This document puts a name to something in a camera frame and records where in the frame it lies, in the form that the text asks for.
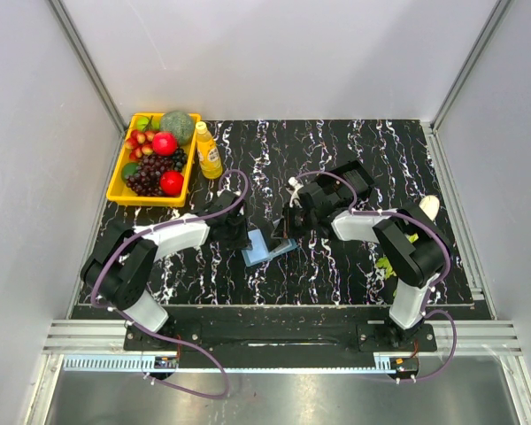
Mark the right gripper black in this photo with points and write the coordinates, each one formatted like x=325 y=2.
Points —
x=290 y=232

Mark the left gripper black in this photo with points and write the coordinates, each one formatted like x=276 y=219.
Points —
x=243 y=242

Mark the blue card holder wallet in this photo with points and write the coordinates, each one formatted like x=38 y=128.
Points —
x=263 y=248

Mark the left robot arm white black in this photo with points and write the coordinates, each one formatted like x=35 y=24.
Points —
x=120 y=265

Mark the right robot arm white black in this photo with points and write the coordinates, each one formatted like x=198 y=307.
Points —
x=350 y=225

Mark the yellow juice bottle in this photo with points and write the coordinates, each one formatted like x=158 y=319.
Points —
x=208 y=153

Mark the red apple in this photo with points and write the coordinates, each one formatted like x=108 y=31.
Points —
x=171 y=183

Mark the dark purple grape bunch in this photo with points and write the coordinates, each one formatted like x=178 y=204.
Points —
x=145 y=182

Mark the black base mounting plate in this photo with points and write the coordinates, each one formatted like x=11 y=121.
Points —
x=360 y=328

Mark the green melon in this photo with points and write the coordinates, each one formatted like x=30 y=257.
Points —
x=180 y=124

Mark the green avocado fruit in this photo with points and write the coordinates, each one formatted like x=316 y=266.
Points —
x=128 y=169

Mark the yellow plastic tray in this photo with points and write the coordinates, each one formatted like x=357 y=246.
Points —
x=120 y=194

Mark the white celery stalk with leaves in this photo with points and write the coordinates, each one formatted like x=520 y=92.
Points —
x=413 y=255

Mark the small red fruit cluster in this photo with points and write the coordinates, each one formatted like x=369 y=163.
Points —
x=139 y=144

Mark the green lime fruit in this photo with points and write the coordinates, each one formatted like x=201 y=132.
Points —
x=143 y=123

